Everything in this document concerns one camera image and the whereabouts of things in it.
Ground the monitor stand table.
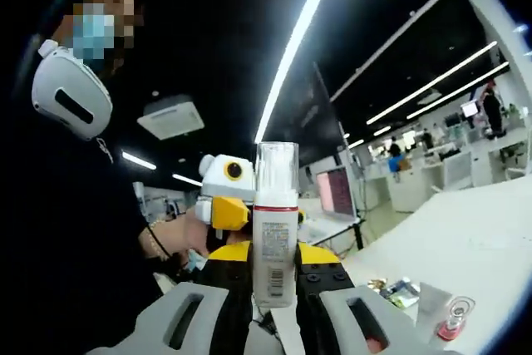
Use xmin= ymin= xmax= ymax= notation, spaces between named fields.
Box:
xmin=298 ymin=199 xmax=367 ymax=257

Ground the gold bracelet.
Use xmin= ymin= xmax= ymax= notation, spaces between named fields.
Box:
xmin=145 ymin=219 xmax=163 ymax=259

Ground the ceiling air conditioner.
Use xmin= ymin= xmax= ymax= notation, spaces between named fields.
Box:
xmin=136 ymin=96 xmax=205 ymax=141

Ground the white office chair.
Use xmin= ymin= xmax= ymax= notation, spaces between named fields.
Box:
xmin=442 ymin=150 xmax=474 ymax=190

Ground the white skincare tube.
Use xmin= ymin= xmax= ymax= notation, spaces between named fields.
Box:
xmin=414 ymin=282 xmax=455 ymax=342

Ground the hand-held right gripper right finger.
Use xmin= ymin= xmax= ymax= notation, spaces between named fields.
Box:
xmin=295 ymin=242 xmax=454 ymax=355

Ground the person's left hand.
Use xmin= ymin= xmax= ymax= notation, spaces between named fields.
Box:
xmin=182 ymin=207 xmax=217 ymax=259

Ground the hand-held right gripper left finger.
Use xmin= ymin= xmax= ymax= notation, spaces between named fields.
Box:
xmin=99 ymin=240 xmax=254 ymax=355

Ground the white skincare bottle red collar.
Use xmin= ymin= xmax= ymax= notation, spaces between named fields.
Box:
xmin=436 ymin=295 xmax=477 ymax=342

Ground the small clear-capped skincare bottle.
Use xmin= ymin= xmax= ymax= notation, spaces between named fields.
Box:
xmin=252 ymin=141 xmax=301 ymax=309

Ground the person in black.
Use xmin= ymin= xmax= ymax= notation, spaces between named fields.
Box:
xmin=0 ymin=59 xmax=167 ymax=355

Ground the long ceiling light strip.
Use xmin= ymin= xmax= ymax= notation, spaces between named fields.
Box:
xmin=254 ymin=0 xmax=346 ymax=144

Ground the pink screen monitor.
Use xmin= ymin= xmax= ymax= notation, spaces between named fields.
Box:
xmin=315 ymin=165 xmax=359 ymax=219

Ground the white chest device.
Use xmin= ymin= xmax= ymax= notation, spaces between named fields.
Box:
xmin=32 ymin=38 xmax=114 ymax=142

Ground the large black screen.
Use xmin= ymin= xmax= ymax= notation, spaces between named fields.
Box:
xmin=286 ymin=62 xmax=347 ymax=165

